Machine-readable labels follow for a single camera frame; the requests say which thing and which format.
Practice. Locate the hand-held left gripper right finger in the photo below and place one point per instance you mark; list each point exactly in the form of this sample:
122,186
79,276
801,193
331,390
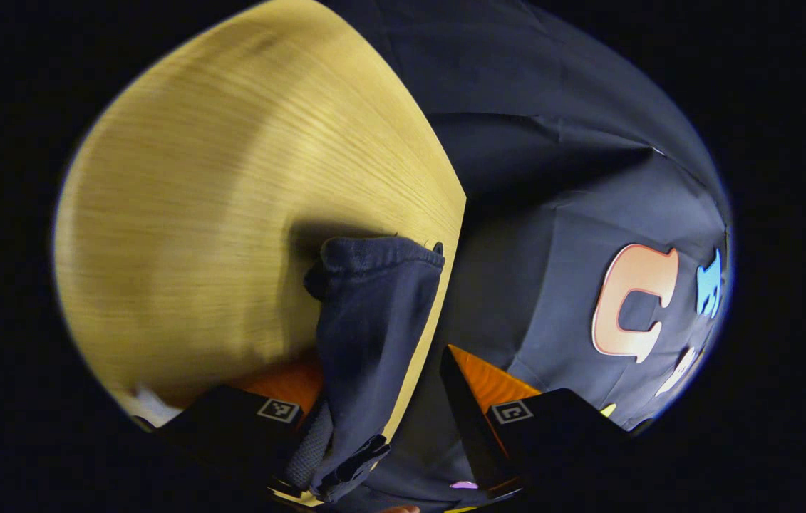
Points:
467,420

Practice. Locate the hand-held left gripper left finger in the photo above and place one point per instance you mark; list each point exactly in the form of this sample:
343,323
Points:
306,449

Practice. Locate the black jeans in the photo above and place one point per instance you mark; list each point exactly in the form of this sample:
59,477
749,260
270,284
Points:
374,320

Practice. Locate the black backdrop cloth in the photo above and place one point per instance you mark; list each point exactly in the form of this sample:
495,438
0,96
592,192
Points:
552,142

